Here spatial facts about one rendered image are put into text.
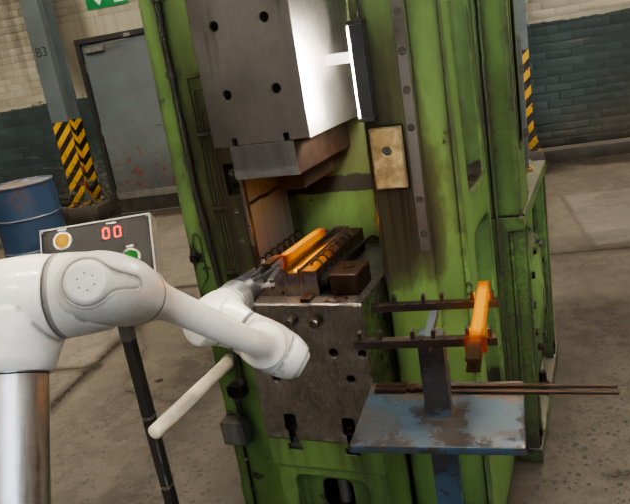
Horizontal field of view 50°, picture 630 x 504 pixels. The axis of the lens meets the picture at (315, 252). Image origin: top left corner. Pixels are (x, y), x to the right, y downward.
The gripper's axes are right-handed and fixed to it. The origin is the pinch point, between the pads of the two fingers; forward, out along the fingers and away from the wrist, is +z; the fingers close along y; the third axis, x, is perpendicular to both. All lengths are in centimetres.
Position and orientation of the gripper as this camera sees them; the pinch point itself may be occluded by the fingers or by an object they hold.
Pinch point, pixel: (273, 266)
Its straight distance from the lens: 185.4
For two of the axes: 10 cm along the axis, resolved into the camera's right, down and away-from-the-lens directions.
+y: 9.1, -0.3, -4.0
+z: 3.7, -3.3, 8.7
